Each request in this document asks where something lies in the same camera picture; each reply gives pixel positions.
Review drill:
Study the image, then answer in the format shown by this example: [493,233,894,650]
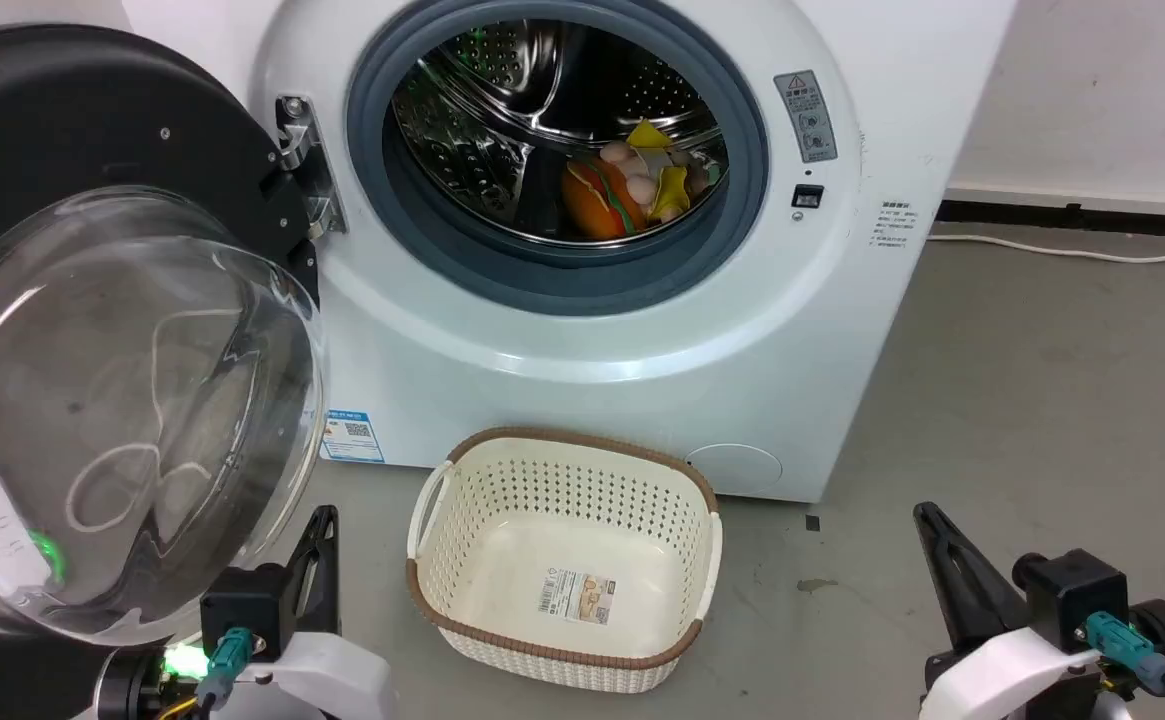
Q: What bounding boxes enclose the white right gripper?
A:
[913,502,1135,720]

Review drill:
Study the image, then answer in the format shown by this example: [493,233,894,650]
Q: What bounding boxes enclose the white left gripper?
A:
[210,505,399,720]

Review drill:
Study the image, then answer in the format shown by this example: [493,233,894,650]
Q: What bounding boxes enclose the white front-load washing machine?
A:
[122,0,1018,504]

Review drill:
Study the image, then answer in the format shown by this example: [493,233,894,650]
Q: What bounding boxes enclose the metal door hinge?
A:
[275,95,348,239]

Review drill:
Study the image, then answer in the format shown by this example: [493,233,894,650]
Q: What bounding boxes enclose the black washer door with glass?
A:
[0,22,329,720]

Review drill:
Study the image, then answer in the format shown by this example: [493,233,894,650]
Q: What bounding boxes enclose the blue energy label sticker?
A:
[320,408,386,464]

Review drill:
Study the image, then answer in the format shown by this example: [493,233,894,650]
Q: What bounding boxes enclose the cream laundry basket brown rim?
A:
[405,427,723,694]

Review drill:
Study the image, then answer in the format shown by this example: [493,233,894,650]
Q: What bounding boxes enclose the round white filter cover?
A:
[684,443,783,497]

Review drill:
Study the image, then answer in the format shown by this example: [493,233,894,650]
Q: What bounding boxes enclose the paper label in basket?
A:
[539,568,617,626]

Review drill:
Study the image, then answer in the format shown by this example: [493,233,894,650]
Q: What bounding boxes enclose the black baseboard strip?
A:
[937,200,1165,241]

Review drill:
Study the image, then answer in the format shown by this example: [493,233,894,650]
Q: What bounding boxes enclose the orange plush toy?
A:
[560,158,648,241]

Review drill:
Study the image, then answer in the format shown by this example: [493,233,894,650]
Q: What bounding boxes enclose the stainless steel washer drum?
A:
[390,18,729,248]

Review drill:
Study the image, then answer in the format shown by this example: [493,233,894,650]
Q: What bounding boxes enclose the grey warning sticker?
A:
[774,70,839,164]

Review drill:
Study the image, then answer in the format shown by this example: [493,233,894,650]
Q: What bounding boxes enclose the doll with yellow clothes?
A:
[597,120,729,226]

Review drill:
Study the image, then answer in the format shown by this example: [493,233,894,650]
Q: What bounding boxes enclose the left cable with teal connector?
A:
[192,627,256,720]

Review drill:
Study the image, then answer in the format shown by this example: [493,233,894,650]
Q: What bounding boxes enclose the cable with teal connector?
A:
[192,627,256,720]
[1085,611,1165,720]

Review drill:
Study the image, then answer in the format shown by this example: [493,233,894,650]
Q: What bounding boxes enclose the right cable with teal connector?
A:
[1085,611,1165,720]

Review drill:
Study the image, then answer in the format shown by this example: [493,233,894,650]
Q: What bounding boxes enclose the white floor cable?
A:
[927,233,1165,265]

